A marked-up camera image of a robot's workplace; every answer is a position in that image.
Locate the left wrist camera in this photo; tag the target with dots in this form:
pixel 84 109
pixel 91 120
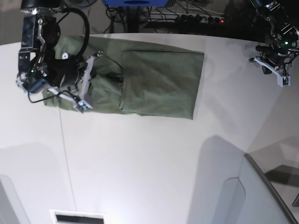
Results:
pixel 284 80

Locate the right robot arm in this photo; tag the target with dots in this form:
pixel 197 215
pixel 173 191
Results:
pixel 38 68

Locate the green t-shirt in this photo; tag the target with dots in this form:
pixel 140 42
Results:
pixel 144 78

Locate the blue box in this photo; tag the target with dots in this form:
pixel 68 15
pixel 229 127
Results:
pixel 136 3

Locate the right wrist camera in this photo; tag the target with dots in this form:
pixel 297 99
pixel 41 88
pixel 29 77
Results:
pixel 83 103

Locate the black power strip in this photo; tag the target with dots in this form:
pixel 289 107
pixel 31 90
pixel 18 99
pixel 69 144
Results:
pixel 172 17

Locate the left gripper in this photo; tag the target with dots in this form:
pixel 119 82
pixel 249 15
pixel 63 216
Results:
pixel 273 60

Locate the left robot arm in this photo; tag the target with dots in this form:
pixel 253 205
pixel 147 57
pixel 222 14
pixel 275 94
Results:
pixel 283 33

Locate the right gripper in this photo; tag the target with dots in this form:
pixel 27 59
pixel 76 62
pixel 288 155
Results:
pixel 69 76

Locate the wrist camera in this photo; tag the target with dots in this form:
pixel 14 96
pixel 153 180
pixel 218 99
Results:
pixel 83 103
pixel 284 80

